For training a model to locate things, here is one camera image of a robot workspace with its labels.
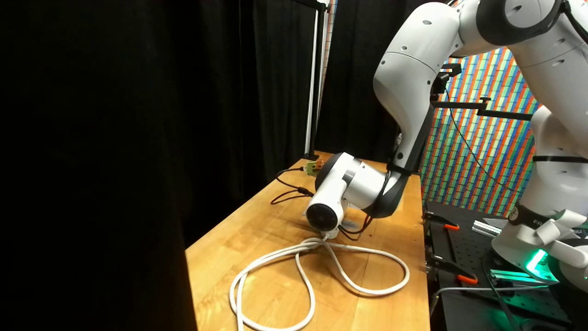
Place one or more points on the white adaptor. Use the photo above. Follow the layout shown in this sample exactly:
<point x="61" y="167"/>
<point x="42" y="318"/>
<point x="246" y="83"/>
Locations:
<point x="331" y="234"/>

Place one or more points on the multicoloured striped backdrop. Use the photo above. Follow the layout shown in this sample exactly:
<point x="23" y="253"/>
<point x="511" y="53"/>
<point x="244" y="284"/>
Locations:
<point x="482" y="156"/>

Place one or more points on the small green yellow connector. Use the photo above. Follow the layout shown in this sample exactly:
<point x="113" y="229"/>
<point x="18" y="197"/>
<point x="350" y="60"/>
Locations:
<point x="313" y="168"/>

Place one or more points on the silver aluminium bar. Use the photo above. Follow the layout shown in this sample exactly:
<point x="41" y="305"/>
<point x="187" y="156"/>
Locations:
<point x="486" y="227"/>
<point x="514" y="276"/>

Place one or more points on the black clamp with orange tips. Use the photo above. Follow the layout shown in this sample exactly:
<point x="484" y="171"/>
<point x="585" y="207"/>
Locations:
<point x="443" y="221"/>
<point x="452" y="269"/>

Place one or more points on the white pole stand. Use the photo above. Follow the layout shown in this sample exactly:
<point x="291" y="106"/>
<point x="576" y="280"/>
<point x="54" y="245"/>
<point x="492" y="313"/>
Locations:
<point x="312" y="92"/>

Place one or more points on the black curtain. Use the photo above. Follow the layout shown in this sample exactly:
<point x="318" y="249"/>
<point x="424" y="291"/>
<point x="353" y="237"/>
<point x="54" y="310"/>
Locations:
<point x="115" y="115"/>

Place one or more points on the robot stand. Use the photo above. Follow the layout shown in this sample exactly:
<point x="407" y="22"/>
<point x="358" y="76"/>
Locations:
<point x="464" y="248"/>

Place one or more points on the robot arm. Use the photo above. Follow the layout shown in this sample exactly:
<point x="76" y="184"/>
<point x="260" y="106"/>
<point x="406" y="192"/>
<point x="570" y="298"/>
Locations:
<point x="413" y="69"/>

